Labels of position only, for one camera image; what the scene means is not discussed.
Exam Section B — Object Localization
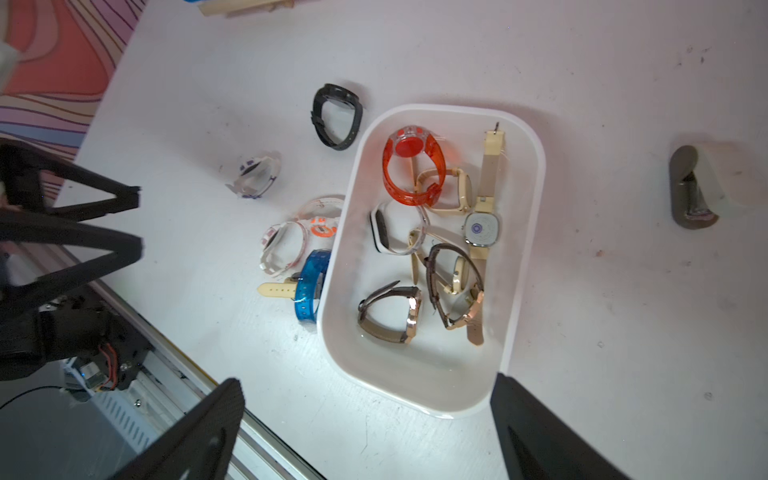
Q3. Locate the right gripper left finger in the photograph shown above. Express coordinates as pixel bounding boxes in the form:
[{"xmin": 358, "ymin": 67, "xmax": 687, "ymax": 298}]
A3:
[{"xmin": 112, "ymin": 378, "xmax": 245, "ymax": 479}]

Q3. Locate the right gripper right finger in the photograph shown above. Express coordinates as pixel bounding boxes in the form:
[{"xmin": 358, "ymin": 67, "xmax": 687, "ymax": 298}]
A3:
[{"xmin": 490, "ymin": 373, "xmax": 627, "ymax": 479}]

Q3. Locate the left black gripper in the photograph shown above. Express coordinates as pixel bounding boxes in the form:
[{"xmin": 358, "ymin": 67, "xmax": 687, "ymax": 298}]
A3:
[{"xmin": 1, "ymin": 139, "xmax": 150, "ymax": 381}]

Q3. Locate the dark brown leather watch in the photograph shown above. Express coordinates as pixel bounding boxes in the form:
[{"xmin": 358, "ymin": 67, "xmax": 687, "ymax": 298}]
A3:
[{"xmin": 425, "ymin": 242, "xmax": 485, "ymax": 345}]

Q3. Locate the white purple kids watch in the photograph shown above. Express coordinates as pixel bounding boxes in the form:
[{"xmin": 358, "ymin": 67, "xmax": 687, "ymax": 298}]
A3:
[{"xmin": 225, "ymin": 151, "xmax": 282, "ymax": 200}]

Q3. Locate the brown strap watch front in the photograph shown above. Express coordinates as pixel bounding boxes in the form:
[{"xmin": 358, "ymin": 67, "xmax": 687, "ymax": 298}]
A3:
[{"xmin": 357, "ymin": 281, "xmax": 422, "ymax": 345}]

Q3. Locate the white pink kids watch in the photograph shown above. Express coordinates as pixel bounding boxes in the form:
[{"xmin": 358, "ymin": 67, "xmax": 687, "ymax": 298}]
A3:
[{"xmin": 260, "ymin": 220, "xmax": 309, "ymax": 277}]

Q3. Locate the beige strap watch long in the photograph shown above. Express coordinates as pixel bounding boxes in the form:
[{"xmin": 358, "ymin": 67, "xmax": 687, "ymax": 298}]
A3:
[{"xmin": 463, "ymin": 124, "xmax": 504, "ymax": 346}]

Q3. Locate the white orange kids watch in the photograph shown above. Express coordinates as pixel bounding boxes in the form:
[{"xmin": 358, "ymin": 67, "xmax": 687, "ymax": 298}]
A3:
[{"xmin": 296, "ymin": 195, "xmax": 345, "ymax": 239}]

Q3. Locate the black band watch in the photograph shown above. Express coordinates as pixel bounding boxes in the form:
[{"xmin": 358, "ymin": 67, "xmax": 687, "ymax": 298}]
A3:
[{"xmin": 311, "ymin": 83, "xmax": 364, "ymax": 151}]

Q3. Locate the white plastic storage tray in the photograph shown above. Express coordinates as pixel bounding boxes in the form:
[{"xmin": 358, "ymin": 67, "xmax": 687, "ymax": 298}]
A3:
[{"xmin": 316, "ymin": 103, "xmax": 547, "ymax": 420}]

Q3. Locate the beige strap blue watch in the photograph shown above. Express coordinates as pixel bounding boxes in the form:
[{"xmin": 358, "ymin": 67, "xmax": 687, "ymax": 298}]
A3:
[{"xmin": 257, "ymin": 278, "xmax": 299, "ymax": 301}]

